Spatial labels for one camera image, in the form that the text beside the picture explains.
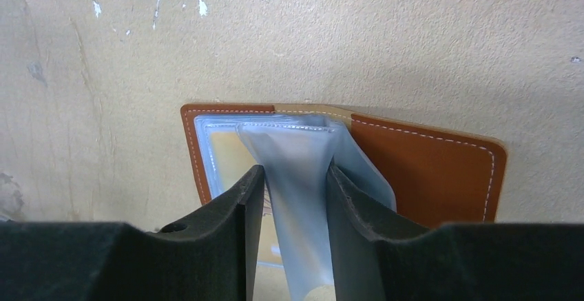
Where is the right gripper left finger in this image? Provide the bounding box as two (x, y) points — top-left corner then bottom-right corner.
(1, 165), (264, 300)

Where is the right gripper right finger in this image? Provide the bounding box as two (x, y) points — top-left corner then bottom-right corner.
(326, 166), (583, 300)

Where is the brown leather card holder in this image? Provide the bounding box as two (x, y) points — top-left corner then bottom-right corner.
(180, 103), (508, 301)

